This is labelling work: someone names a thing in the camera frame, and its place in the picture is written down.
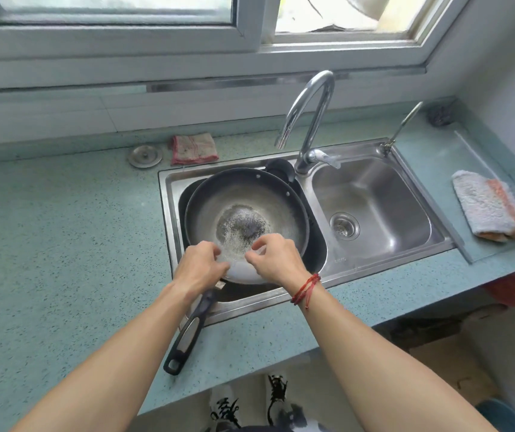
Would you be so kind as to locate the person's right hand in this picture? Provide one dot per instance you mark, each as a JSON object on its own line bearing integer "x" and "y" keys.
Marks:
{"x": 280, "y": 260}

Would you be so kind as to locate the person's left hand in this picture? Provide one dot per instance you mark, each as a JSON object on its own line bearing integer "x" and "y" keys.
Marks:
{"x": 196, "y": 269}

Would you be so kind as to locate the person's right thumb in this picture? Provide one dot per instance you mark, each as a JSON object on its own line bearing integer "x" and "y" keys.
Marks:
{"x": 253, "y": 260}

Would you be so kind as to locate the person's left thumb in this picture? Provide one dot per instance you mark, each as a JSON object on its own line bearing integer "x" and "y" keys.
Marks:
{"x": 222, "y": 269}

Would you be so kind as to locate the person's right forearm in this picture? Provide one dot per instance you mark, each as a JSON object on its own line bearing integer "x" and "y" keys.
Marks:
{"x": 374, "y": 368}

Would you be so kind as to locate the person's left forearm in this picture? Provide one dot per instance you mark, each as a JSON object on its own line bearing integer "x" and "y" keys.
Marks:
{"x": 113, "y": 364}

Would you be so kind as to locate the metal drain strainer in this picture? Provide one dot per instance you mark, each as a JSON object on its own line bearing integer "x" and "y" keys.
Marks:
{"x": 344, "y": 226}

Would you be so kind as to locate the red and white rag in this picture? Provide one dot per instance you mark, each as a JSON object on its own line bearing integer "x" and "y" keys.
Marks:
{"x": 193, "y": 149}

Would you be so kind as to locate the round metal sink plug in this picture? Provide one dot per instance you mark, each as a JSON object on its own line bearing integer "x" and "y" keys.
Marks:
{"x": 145, "y": 156}

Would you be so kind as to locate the person's left shoe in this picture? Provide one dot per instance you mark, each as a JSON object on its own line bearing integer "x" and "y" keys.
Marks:
{"x": 225, "y": 409}

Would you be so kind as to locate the person's shoe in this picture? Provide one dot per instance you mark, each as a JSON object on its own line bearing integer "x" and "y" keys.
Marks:
{"x": 282, "y": 402}
{"x": 225, "y": 409}

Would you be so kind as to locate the stainless steel double sink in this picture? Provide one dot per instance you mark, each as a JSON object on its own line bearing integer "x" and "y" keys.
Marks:
{"x": 388, "y": 206}

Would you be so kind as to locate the person's right shoe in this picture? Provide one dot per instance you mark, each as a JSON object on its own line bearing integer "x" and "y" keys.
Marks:
{"x": 282, "y": 402}

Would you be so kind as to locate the chrome gooseneck faucet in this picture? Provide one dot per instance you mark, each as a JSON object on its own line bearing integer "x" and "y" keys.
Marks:
{"x": 311, "y": 112}

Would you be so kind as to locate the thin chrome tap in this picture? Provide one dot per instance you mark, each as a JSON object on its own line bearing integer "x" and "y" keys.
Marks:
{"x": 403, "y": 123}

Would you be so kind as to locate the clear glass board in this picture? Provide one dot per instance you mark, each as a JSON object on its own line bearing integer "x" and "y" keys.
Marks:
{"x": 442, "y": 152}

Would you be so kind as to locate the dark scouring pad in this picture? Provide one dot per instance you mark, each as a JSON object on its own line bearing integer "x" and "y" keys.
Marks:
{"x": 440, "y": 115}

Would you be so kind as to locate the white and orange towel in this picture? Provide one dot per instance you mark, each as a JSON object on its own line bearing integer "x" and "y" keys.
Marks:
{"x": 489, "y": 204}

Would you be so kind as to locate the blue container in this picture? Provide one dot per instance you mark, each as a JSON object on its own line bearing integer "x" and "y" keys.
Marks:
{"x": 500, "y": 416}

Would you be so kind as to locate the white window frame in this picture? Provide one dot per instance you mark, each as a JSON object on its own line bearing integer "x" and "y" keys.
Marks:
{"x": 113, "y": 40}

